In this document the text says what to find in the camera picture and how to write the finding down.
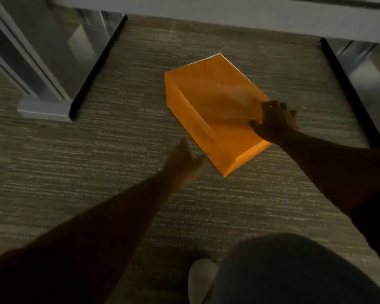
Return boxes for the person's right hand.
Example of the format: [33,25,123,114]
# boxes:
[249,100,301,145]

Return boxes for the person's left hand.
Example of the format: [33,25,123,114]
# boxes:
[162,137,209,189]

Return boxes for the orange box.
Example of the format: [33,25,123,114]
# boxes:
[164,53,273,178]

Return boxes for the person's left forearm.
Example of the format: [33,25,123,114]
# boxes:
[0,171,179,304]

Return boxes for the person's right forearm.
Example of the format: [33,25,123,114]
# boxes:
[277,129,380,219]

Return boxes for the person's white shoe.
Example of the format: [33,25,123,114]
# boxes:
[188,258,220,304]

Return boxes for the person's dark sleeve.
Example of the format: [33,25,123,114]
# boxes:
[350,183,380,270]

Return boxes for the person's grey trouser leg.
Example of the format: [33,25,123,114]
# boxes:
[206,233,380,304]

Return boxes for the grey right desk leg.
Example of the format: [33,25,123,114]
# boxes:
[320,37,380,150]

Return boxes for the grey metal desk leg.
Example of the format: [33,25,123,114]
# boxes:
[68,15,129,121]

